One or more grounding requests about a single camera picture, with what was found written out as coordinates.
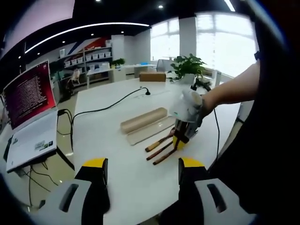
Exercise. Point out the shelving unit with white bins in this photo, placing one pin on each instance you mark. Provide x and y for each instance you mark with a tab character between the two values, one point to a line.
93	56

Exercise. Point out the brown cardboard box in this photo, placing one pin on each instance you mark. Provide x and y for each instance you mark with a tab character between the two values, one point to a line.
152	76

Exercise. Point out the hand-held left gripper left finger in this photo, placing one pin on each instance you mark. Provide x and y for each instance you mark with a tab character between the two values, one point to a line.
79	187

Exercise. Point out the curved ceiling light strip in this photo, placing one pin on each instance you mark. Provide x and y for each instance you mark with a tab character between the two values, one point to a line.
229	5
112	23

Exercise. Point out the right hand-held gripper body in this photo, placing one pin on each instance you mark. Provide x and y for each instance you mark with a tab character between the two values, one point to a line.
185	110

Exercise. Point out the white laptop with red screen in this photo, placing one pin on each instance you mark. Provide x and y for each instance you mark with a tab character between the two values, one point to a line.
28	93

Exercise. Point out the wooden chopstick utensil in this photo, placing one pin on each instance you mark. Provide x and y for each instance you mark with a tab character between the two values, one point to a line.
159	152
161	159

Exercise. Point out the beige office chair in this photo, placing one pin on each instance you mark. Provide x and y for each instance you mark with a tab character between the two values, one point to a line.
74	76

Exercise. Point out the blue flat object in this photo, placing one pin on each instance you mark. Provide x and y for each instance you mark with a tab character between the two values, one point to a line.
144	63

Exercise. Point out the grey office chair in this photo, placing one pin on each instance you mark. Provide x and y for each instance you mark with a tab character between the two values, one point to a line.
161	65

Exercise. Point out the beige cutlery case lid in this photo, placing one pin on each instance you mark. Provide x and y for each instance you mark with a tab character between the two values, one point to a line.
150	133

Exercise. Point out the small green plant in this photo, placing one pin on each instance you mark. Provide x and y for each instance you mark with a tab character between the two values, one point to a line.
118	62

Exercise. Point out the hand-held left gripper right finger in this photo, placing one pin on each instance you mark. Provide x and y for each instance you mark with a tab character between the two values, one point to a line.
201	187

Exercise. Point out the person's right hand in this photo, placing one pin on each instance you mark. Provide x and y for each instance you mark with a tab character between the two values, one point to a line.
207	103

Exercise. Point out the large potted green plant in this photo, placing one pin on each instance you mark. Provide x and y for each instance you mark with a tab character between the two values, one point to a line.
187	65

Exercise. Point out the person's black clothing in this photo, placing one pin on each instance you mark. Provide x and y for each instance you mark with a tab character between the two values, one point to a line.
262	152

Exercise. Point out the beige cutlery case base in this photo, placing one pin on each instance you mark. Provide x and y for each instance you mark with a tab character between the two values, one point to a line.
140	120

